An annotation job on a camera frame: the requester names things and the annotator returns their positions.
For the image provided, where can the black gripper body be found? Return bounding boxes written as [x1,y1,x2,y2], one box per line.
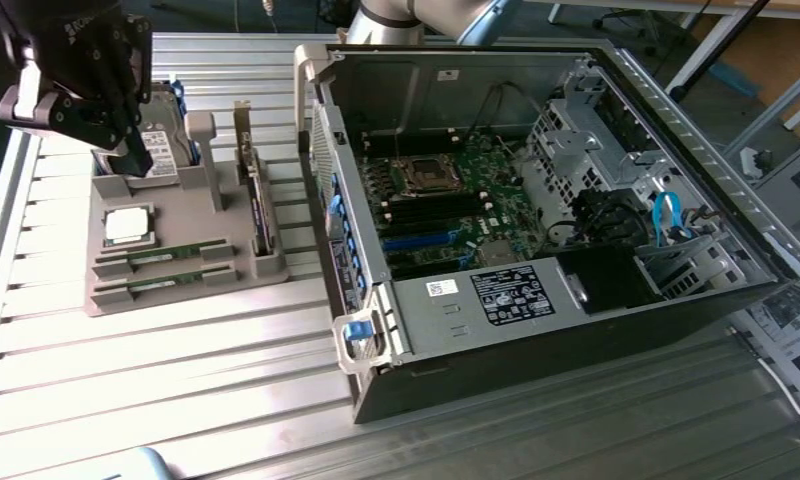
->
[0,0,150,109]

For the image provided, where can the black slanted pole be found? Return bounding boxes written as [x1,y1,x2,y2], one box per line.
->
[668,0,776,97]

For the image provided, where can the silver chipset heatsink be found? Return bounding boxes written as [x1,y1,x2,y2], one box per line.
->
[477,241,529,270]

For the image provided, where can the printed paper sheets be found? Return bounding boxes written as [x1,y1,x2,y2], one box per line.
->
[737,282,800,414]

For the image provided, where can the thin cable with connectors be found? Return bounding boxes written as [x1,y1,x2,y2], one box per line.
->
[724,325,800,452]

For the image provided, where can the CPU socket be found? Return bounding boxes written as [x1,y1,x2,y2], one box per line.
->
[387,153,466,195]

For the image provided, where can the black expansion slot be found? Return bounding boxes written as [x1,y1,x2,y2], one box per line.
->
[385,248,471,268]

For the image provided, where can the green RAM stick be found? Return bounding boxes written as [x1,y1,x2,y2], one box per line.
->
[123,244,206,263]
[123,271,206,292]

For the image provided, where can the brown wooden board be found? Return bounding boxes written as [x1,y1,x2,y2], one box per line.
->
[690,13,800,137]

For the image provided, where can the black looped wire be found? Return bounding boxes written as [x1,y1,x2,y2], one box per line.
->
[463,81,542,142]

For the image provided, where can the blue data wire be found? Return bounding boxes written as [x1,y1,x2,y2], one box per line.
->
[650,190,693,247]

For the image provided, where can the black open PC case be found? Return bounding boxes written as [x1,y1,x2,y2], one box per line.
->
[291,42,800,426]

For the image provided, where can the black RAM slot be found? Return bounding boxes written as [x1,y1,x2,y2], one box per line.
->
[379,191,491,208]
[381,197,493,214]
[383,210,497,227]
[382,204,495,221]

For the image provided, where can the blue expansion slot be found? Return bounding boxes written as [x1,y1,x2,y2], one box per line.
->
[379,231,466,252]

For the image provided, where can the black wire bundle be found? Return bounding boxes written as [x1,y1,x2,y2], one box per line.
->
[545,193,656,249]

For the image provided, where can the metal disk bay cage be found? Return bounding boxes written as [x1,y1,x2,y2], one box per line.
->
[524,97,649,202]

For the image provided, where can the green motherboard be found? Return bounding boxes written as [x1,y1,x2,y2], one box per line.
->
[355,128,556,282]

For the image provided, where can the grey parts rack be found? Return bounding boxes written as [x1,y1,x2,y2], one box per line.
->
[82,111,289,319]

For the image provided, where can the graphics card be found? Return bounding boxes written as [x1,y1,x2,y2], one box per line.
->
[231,99,275,260]

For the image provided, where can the hard disk drive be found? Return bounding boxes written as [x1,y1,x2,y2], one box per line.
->
[91,81,197,177]

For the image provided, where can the silver CPU chip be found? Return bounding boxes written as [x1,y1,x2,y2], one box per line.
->
[101,206,159,245]

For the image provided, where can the light blue rounded cap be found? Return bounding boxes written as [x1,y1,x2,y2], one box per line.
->
[83,446,177,480]

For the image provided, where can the grey computer tower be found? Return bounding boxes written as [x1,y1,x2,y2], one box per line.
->
[750,139,800,254]

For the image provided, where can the white power strip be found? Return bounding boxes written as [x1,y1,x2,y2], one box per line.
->
[737,146,776,177]

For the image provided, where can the grey power supply unit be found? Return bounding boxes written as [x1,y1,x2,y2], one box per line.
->
[371,256,578,362]

